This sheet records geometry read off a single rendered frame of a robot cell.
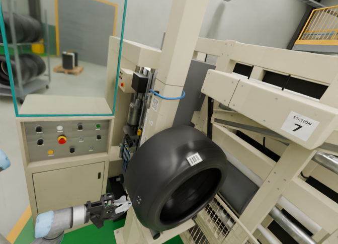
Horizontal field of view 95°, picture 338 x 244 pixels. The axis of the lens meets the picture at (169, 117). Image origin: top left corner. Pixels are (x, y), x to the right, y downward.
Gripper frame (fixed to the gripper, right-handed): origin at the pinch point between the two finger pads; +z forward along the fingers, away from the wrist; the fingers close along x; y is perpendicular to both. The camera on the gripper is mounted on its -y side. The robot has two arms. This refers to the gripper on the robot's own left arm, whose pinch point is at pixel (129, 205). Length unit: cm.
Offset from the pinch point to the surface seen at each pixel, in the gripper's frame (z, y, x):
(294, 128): 40, 63, -29
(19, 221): -51, -117, 90
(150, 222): 6.0, 1.6, -11.9
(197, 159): 17.8, 35.9, -11.4
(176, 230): 36.5, -25.9, -8.6
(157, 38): 392, 153, 822
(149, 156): 4.0, 26.7, 3.8
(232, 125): 55, 48, 2
